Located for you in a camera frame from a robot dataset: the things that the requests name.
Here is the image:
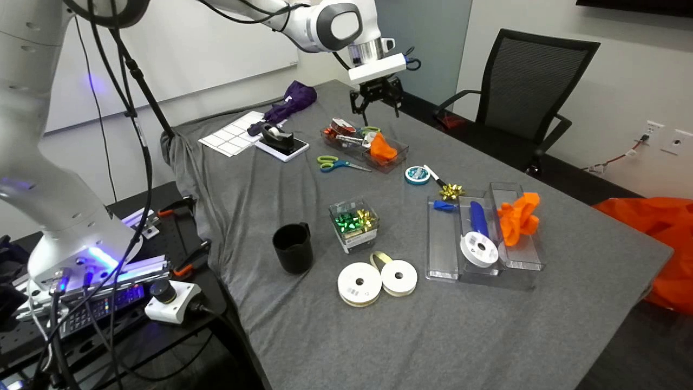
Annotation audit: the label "silver metal bracket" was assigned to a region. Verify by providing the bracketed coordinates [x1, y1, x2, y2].
[120, 204, 162, 240]

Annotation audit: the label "orange cloth pile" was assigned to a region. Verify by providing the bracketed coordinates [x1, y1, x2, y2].
[591, 194, 693, 316]

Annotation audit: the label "purple folded umbrella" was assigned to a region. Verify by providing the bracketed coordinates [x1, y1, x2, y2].
[245, 78, 320, 139]

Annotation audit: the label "white label sheets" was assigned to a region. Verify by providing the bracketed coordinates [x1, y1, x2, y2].
[198, 108, 272, 160]

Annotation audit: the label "clear acrylic organizer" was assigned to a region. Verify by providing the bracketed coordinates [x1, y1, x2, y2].
[422, 180, 547, 292]

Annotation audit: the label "white bordered black pad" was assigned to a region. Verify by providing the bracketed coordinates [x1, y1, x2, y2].
[251, 132, 312, 164]

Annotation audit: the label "clear plastic container tray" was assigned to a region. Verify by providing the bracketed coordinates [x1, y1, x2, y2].
[318, 118, 411, 175]

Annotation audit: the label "black wall television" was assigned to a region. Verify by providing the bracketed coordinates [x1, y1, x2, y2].
[575, 0, 693, 19]

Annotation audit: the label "black robot cart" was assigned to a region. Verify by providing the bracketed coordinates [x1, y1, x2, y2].
[0, 180, 263, 390]

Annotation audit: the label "white wall outlet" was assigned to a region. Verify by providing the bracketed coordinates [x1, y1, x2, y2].
[641, 118, 668, 144]
[659, 128, 693, 159]

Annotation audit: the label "black tape dispenser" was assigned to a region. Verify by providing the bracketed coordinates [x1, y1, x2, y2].
[259, 121, 300, 156]

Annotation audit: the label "gold ribbon bow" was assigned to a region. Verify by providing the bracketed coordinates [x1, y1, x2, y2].
[438, 183, 465, 204]

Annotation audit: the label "white spool with gold ribbon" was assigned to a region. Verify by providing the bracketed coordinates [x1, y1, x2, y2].
[368, 249, 420, 299]

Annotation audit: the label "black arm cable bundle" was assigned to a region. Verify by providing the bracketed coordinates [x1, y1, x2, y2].
[67, 0, 320, 291]

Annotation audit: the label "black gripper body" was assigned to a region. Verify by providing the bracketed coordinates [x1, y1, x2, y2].
[358, 77, 403, 103]

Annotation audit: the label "orange ribbon bow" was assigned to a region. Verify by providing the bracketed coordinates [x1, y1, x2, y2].
[497, 190, 545, 249]
[367, 132, 400, 168]

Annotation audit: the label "clear box of bows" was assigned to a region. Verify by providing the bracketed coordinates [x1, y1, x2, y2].
[327, 197, 382, 256]

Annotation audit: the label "black mug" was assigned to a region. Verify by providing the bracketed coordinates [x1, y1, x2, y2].
[272, 221, 316, 277]

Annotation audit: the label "small white ribbon spool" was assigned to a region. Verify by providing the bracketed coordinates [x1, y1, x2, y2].
[457, 229, 503, 271]

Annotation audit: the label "white box with black knob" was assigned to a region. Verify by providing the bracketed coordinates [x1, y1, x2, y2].
[144, 277, 204, 325]

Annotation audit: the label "grey tablecloth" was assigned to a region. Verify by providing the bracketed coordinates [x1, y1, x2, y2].
[159, 77, 676, 390]

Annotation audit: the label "blue ribbon roll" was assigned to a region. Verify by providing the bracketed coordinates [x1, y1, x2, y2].
[468, 199, 491, 236]

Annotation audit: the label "small white object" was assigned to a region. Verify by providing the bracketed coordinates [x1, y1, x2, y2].
[349, 131, 377, 151]

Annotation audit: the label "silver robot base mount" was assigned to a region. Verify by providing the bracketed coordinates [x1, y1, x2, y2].
[14, 252, 172, 320]

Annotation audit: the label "red handled tool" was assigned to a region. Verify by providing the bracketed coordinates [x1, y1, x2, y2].
[155, 201, 198, 221]

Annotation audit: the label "thin wall cable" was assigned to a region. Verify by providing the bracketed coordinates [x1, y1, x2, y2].
[582, 137, 653, 175]

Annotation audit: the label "black mesh office chair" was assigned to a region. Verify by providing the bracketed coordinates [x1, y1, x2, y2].
[432, 29, 602, 175]

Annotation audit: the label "small teal scissors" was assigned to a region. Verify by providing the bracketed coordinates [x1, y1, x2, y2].
[400, 162, 444, 188]

